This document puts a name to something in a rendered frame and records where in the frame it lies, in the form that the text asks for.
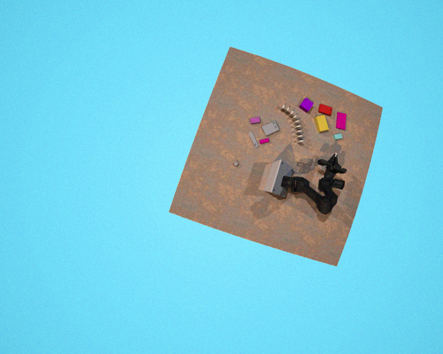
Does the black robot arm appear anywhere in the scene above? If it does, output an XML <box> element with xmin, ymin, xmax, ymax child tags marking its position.
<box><xmin>281</xmin><ymin>164</ymin><xmax>345</xmax><ymax>214</ymax></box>

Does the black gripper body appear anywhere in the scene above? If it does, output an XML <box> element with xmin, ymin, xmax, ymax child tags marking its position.
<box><xmin>317</xmin><ymin>159</ymin><xmax>347</xmax><ymax>178</ymax></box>

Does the yellow rectangular block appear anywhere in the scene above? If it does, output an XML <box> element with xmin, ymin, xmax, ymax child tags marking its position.
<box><xmin>314</xmin><ymin>115</ymin><xmax>328</xmax><ymax>132</ymax></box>

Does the purple block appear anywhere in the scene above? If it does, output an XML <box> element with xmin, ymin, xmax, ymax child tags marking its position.
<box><xmin>299</xmin><ymin>98</ymin><xmax>313</xmax><ymax>113</ymax></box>

